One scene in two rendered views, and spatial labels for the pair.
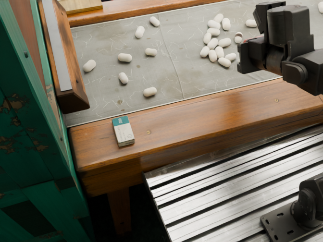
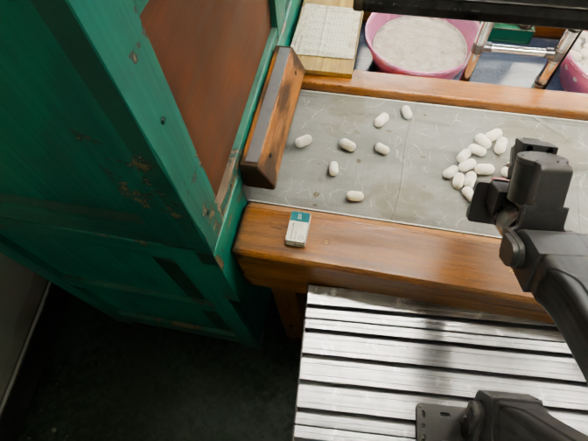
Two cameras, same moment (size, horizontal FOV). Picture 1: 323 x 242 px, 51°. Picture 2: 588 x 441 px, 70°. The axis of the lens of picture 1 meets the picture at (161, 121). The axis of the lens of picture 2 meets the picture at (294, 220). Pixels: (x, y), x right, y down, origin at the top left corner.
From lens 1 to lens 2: 17 cm
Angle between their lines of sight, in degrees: 20
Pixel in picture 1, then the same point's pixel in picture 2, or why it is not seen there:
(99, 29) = (338, 101)
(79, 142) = (248, 221)
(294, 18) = (542, 177)
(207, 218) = (353, 370)
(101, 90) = (303, 174)
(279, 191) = (461, 386)
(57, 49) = (265, 113)
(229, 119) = (432, 269)
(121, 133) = (293, 230)
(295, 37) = (535, 203)
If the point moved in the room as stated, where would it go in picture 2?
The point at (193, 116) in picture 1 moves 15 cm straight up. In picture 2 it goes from (389, 246) to (404, 204)
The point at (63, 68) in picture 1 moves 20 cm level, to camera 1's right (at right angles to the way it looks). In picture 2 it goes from (260, 136) to (358, 190)
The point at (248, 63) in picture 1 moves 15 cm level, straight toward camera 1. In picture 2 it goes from (481, 210) to (408, 265)
